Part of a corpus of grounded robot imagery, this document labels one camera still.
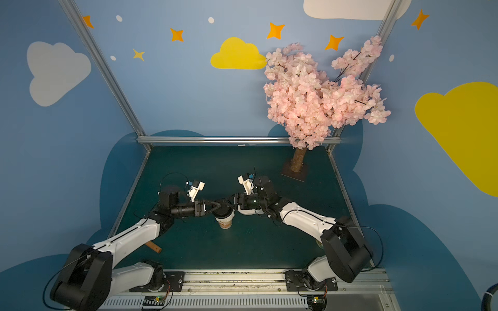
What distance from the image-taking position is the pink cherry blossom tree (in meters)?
0.62

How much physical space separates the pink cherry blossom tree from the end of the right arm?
0.95 ft

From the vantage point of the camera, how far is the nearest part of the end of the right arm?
0.66 metres
